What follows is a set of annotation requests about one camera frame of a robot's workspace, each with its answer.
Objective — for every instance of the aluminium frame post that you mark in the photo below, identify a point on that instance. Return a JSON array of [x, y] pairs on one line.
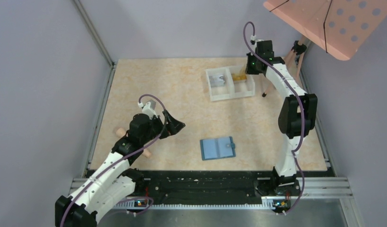
[[92, 31]]

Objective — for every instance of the pink perforated board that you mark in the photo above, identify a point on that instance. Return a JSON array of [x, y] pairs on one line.
[[339, 27]]

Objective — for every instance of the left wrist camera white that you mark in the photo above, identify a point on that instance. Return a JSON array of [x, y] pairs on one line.
[[148, 108]]

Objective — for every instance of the teal card holder wallet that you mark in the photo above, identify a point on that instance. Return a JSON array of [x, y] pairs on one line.
[[217, 148]]

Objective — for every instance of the grey slotted cable duct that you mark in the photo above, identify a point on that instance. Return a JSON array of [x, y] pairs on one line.
[[267, 204]]

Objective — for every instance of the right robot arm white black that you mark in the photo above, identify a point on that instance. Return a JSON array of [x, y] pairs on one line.
[[298, 113]]

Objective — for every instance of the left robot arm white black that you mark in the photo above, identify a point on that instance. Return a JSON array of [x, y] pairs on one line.
[[114, 179]]

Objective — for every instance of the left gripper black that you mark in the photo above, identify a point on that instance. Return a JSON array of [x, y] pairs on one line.
[[165, 124]]

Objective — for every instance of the pink tripod stand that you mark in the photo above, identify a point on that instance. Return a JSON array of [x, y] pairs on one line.
[[298, 49]]

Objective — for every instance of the white two-compartment tray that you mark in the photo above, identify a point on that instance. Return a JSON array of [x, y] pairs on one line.
[[231, 90]]

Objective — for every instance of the beige wooden peg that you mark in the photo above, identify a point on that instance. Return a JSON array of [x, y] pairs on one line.
[[120, 132]]

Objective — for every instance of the silver card in tray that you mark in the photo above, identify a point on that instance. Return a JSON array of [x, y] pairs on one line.
[[217, 80]]

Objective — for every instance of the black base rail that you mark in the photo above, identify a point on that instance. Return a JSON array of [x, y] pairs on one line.
[[204, 187]]

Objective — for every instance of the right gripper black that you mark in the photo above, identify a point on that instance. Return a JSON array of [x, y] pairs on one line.
[[251, 68]]

